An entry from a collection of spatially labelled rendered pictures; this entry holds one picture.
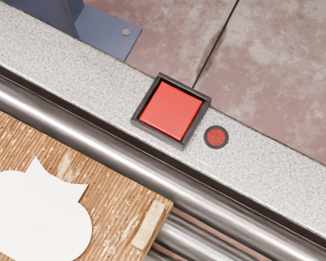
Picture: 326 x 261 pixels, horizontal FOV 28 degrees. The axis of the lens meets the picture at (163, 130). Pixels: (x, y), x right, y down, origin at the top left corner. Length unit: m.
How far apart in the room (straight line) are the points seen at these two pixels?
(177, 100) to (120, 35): 1.09
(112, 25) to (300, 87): 0.57
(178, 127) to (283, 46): 1.13
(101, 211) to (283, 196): 0.22
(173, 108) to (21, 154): 0.19
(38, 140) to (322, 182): 0.35
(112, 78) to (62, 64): 0.07
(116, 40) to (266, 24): 0.44
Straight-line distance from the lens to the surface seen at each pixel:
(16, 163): 0.81
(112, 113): 0.83
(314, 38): 1.94
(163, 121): 0.81
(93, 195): 0.78
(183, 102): 0.82
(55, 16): 1.59
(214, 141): 0.82
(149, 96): 0.82
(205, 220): 0.80
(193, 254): 0.78
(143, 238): 0.74
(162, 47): 1.89
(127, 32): 1.89
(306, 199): 0.81
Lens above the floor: 1.69
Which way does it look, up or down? 71 degrees down
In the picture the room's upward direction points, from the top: 5 degrees counter-clockwise
